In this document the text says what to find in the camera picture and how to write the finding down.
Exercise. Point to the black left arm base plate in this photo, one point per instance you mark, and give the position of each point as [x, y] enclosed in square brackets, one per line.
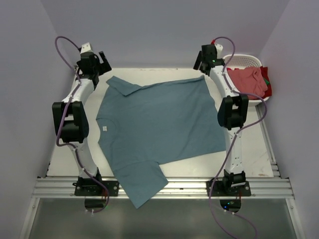
[87, 187]

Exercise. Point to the aluminium table edge rail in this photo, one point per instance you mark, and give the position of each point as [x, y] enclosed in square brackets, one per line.
[177, 188]

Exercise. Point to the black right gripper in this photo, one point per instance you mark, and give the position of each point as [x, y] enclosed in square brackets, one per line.
[198, 62]

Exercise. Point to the pink t shirt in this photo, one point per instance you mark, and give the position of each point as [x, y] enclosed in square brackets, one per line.
[248, 80]

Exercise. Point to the red green patterned cloth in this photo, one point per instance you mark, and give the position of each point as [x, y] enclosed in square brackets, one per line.
[268, 92]

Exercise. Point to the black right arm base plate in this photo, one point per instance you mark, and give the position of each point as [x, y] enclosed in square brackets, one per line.
[220, 190]

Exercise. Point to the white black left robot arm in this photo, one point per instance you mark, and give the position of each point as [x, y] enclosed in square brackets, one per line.
[70, 120]

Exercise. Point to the teal blue t shirt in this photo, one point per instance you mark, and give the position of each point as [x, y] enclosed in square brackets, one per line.
[143, 127]

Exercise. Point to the white perforated laundry basket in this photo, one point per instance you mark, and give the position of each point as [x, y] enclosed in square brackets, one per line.
[241, 61]

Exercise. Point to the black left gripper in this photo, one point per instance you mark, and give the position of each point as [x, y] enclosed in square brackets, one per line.
[104, 66]

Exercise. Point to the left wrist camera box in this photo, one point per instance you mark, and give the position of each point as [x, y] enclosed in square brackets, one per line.
[86, 48]

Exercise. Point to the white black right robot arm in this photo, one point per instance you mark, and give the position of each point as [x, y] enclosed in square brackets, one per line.
[231, 117]

